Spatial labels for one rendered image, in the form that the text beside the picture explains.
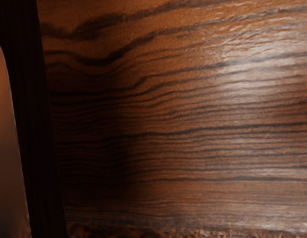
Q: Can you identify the dark brown wooden cabinet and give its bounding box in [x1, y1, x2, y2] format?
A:
[0, 0, 307, 238]

